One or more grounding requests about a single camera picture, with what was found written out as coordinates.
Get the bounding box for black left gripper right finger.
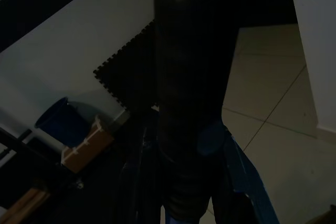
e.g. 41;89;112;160
196;0;239;157

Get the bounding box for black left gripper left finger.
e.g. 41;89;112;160
154;0;211;219

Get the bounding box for blue plastic dustpan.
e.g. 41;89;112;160
120;125;280;224

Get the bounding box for black foam floor mat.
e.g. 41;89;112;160
92;0;299;112

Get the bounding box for cardboard box white corner guards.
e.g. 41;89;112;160
60;114;117;174

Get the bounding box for blue plastic bucket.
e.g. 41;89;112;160
34;96;91;148

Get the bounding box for black metal rack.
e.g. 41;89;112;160
0;126;85;191

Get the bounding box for brown wooden board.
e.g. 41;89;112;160
0;185;51;224

